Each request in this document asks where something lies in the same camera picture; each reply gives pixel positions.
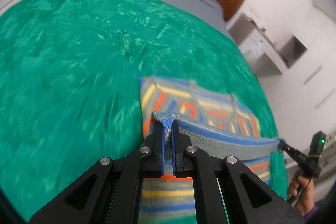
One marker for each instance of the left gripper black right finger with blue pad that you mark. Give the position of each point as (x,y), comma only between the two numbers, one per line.
(226,190)

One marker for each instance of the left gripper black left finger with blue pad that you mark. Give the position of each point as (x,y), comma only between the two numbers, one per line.
(109,191)

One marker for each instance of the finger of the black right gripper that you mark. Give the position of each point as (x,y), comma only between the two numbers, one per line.
(296,155)

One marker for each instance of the striped knit sweater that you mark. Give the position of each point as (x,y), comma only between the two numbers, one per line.
(217,123)

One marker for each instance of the person's right hand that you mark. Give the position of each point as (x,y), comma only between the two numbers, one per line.
(305,203)

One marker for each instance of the white wardrobe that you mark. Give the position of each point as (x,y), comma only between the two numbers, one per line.
(303,98)

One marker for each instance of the white desk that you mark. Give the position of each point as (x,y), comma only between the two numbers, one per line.
(259,51)

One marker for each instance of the green patterned bedspread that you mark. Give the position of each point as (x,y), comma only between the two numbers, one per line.
(70,72)

